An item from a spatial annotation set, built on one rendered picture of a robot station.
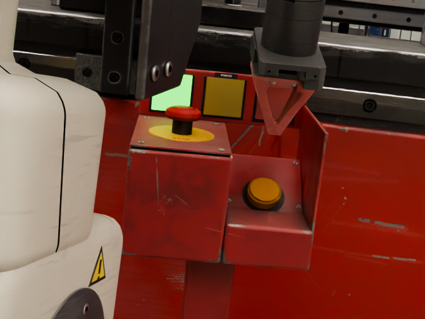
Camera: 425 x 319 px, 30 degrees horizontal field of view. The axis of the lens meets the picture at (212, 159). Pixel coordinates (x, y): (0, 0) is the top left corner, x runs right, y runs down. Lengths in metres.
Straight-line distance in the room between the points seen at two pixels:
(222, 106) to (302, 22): 0.21
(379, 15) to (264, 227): 0.71
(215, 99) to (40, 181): 0.56
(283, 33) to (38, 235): 0.44
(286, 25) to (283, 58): 0.03
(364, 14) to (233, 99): 0.56
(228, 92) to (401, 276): 0.39
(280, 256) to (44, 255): 0.45
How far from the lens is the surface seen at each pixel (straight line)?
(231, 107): 0.95
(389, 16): 1.46
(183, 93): 0.94
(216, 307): 0.91
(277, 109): 0.95
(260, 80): 0.80
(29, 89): 0.39
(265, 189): 0.88
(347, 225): 1.13
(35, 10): 1.14
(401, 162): 1.11
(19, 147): 0.38
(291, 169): 0.93
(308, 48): 0.79
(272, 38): 0.79
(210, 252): 0.83
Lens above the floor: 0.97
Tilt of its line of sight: 14 degrees down
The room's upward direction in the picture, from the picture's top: 6 degrees clockwise
